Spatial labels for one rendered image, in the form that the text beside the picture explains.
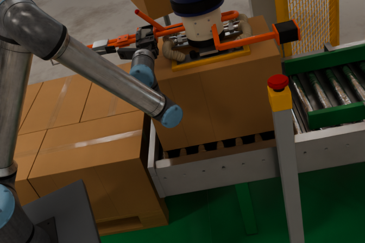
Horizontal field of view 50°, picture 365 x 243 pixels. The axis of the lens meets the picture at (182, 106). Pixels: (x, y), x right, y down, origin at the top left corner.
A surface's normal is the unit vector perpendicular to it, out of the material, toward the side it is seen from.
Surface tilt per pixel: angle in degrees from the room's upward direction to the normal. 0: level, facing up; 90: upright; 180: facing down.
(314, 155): 90
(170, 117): 94
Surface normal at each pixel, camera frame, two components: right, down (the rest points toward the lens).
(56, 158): -0.24, -0.78
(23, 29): -0.19, 0.15
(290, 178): 0.01, 0.59
